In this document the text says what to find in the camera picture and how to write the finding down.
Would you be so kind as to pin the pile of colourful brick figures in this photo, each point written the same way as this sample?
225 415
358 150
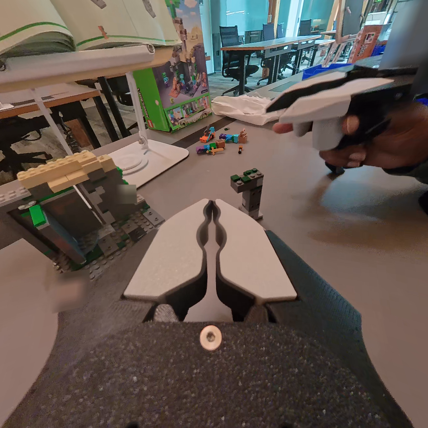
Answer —
221 140

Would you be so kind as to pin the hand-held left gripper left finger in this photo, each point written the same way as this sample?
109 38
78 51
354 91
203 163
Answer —
167 264

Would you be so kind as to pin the black office chair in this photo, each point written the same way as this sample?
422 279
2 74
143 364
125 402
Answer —
237 53

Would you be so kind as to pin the grey green brick tower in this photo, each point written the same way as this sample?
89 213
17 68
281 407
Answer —
67 214

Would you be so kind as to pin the person's right hand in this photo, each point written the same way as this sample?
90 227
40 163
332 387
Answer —
401 144

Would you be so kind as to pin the orange carton box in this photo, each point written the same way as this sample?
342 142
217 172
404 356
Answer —
366 43

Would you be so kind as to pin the open instruction booklet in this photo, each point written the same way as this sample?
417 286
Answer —
80 20

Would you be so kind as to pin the white crumpled bag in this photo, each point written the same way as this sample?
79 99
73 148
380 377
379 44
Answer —
244 108

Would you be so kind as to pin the small grey green brick assembly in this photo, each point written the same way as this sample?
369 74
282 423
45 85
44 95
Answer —
246 179

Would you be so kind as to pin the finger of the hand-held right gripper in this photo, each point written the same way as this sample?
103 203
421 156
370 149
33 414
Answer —
314 83
334 100

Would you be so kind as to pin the green toy box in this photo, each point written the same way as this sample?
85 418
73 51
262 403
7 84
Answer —
180 87

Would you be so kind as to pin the wooden office table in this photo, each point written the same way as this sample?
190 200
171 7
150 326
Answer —
40 103
274 45

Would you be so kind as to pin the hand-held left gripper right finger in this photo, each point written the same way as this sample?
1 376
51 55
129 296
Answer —
257 264

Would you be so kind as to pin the blue plastic bin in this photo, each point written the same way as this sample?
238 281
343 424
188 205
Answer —
321 70

